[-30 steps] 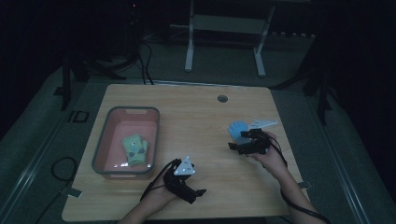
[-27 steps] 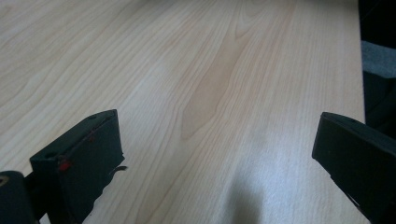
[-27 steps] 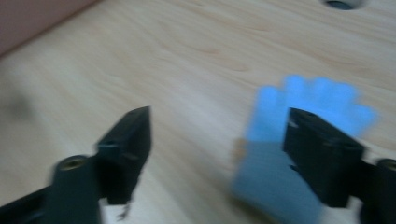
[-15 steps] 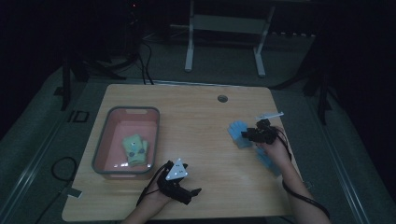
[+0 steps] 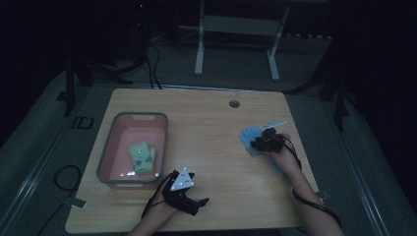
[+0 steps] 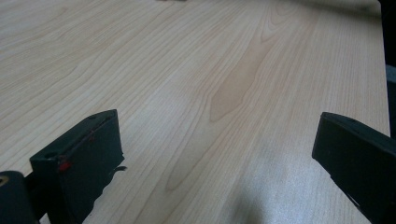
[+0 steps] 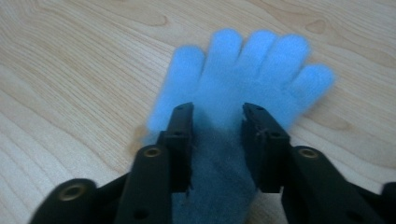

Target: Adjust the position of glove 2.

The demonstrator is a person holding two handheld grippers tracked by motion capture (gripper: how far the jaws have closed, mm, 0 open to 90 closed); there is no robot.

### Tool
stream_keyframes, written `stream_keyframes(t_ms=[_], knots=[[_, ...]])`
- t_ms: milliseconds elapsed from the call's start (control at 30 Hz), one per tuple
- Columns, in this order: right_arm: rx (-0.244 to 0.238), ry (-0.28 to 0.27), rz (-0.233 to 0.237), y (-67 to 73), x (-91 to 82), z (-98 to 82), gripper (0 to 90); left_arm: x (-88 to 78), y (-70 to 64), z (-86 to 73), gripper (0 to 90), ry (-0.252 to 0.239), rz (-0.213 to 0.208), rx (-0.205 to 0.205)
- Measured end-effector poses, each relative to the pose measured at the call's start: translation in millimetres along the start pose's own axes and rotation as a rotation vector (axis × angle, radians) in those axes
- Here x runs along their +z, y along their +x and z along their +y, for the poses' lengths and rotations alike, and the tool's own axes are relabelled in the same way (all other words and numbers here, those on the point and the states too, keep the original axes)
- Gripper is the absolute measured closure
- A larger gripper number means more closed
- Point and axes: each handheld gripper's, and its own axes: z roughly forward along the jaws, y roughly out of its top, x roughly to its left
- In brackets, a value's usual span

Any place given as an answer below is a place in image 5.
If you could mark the black stand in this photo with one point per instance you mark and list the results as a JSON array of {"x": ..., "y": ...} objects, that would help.
[
  {"x": 341, "y": 105},
  {"x": 69, "y": 91}
]

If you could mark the light green glove with face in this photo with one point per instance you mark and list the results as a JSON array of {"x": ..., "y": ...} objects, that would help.
[{"x": 139, "y": 159}]

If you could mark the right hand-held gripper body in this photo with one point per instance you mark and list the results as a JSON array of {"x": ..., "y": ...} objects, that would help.
[{"x": 272, "y": 141}]

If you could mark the black floor bracket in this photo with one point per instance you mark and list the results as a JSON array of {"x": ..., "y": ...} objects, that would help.
[{"x": 82, "y": 123}]

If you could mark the pink basin with grey rim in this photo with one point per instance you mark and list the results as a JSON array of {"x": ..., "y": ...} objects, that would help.
[{"x": 134, "y": 149}]

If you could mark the blue glove with dark patches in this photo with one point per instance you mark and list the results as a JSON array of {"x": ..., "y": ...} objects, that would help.
[{"x": 278, "y": 170}]

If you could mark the person's left hand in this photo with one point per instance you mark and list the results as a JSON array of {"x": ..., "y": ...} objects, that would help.
[{"x": 162, "y": 206}]

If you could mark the white metal stand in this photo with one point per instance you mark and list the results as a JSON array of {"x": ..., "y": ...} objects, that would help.
[{"x": 241, "y": 25}]

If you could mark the person's right hand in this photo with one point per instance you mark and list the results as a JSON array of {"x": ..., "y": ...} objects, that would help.
[{"x": 286, "y": 157}]

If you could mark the blue glove with grey cuff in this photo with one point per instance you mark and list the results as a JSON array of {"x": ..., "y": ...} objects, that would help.
[{"x": 247, "y": 136}]

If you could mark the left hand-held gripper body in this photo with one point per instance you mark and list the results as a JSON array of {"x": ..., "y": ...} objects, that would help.
[{"x": 182, "y": 183}]

